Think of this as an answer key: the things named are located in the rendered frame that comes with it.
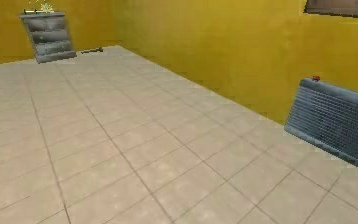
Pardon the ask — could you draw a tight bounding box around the grey mesh-front cabinet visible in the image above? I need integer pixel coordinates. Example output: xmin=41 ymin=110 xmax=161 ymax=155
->
xmin=284 ymin=77 xmax=358 ymax=172

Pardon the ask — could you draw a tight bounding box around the green house plant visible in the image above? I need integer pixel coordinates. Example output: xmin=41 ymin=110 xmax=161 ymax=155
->
xmin=29 ymin=0 xmax=56 ymax=14

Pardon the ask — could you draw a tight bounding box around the dark long object on floor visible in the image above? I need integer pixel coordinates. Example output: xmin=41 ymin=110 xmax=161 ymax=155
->
xmin=80 ymin=47 xmax=104 ymax=55

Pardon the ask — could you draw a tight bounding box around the grey chest of drawers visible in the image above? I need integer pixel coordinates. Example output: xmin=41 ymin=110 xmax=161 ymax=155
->
xmin=19 ymin=11 xmax=77 ymax=64

